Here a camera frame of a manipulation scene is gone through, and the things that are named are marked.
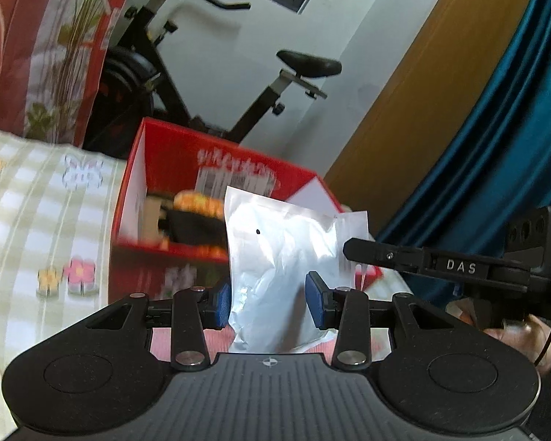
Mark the orange patterned sock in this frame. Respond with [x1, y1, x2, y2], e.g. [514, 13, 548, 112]
[173, 190, 227, 218]

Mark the black cable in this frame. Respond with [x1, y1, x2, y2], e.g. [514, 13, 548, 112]
[534, 319, 551, 369]

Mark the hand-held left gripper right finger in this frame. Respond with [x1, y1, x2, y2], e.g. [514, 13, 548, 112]
[304, 271, 446, 372]

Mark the wooden door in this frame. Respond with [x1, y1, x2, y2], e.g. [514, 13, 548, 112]
[324, 0, 545, 236]

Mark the red cardboard box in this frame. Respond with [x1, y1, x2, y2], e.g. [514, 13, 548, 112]
[111, 117, 385, 295]

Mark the black sock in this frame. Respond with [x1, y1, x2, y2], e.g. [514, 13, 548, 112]
[165, 209, 230, 248]

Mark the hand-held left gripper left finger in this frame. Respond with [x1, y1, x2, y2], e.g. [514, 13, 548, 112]
[86, 280, 233, 372]

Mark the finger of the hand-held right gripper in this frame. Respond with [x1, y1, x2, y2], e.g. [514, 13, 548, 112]
[343, 237, 530, 284]

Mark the white plastic packet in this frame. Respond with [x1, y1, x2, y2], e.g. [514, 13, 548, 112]
[223, 186, 369, 355]

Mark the red floral cloth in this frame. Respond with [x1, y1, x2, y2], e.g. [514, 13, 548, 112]
[0, 0, 144, 150]

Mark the brown striped sock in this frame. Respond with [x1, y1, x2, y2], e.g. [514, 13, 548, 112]
[141, 193, 172, 245]

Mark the checked bunny print tablecloth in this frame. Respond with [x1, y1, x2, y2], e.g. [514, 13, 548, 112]
[0, 126, 240, 439]

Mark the person's right hand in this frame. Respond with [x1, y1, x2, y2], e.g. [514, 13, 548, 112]
[445, 301, 551, 376]

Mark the blue curtain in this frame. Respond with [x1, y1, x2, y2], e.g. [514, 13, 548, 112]
[377, 0, 551, 322]

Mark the black exercise bike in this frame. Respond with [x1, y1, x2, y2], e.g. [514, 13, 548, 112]
[85, 0, 343, 153]

